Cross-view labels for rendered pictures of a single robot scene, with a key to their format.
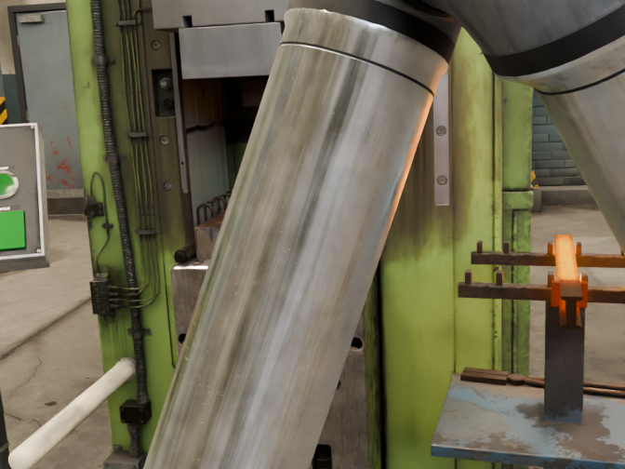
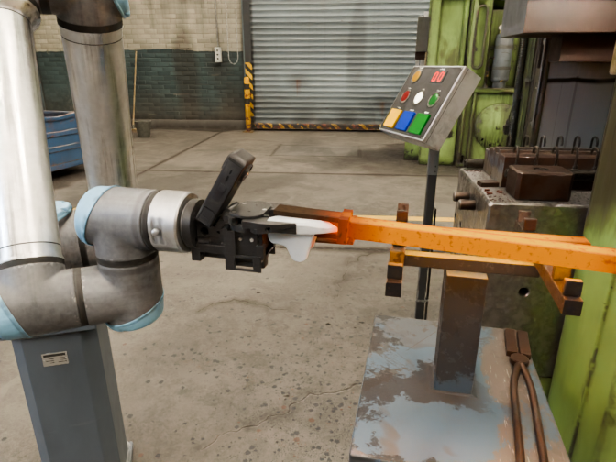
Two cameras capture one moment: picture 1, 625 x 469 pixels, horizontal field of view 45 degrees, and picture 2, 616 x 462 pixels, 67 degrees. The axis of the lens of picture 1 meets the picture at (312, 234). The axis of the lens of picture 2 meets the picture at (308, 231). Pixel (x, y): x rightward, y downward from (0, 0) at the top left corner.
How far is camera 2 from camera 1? 1.36 m
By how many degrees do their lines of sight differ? 82
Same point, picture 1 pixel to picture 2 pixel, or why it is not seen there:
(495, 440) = (387, 339)
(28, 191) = (438, 104)
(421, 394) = (572, 361)
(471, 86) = not seen: outside the picture
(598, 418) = (450, 401)
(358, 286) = (77, 105)
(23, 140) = (455, 75)
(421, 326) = (587, 300)
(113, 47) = not seen: hidden behind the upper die
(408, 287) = not seen: hidden behind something
